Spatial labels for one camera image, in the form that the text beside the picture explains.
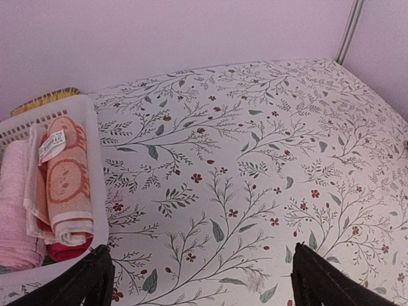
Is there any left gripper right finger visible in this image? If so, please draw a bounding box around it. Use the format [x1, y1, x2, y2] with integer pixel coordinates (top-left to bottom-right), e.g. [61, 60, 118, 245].
[291, 243, 394, 306]

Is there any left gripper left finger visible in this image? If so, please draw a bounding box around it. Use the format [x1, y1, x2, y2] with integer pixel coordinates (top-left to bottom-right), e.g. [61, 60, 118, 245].
[10, 245, 115, 306]

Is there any orange patterned towel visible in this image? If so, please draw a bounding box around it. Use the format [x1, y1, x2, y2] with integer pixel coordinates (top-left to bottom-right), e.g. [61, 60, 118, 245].
[23, 117, 94, 247]

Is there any magenta rolled towel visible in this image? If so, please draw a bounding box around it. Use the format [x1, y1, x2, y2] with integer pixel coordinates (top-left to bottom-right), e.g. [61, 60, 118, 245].
[47, 238, 93, 262]

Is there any white plastic basket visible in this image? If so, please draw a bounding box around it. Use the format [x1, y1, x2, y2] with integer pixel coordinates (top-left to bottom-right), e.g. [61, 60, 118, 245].
[1, 94, 109, 299]

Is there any pink rolled towel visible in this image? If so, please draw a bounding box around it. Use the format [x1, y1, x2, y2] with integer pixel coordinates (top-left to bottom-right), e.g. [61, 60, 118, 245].
[1, 140, 43, 270]

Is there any floral tablecloth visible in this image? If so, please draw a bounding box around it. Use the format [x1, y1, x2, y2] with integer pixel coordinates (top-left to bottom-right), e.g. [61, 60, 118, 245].
[84, 59, 407, 305]

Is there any woven straw brush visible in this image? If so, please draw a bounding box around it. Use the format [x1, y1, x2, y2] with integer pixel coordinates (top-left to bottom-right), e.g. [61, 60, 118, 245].
[11, 87, 81, 117]

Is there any right metal frame post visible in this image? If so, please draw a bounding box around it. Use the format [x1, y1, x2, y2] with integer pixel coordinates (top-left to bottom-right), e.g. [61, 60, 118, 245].
[335, 0, 365, 65]

